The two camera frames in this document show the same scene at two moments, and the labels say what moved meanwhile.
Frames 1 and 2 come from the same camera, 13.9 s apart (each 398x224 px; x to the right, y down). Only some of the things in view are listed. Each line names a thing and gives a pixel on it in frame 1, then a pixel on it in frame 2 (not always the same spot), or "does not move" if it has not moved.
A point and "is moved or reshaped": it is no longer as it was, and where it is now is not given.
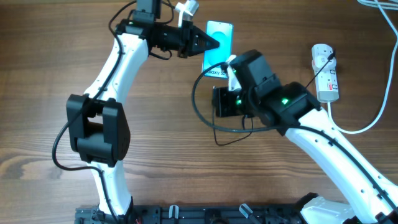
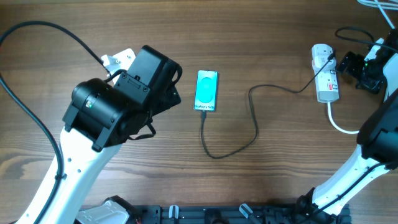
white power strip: [326, 83] does not move
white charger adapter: [322, 62] does not move
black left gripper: [191, 32] → [169, 97]
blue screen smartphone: [223, 33] → [206, 94]
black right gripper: [221, 101] → [374, 85]
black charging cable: [333, 55] is moved or reshaped
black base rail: [198, 214] does not move
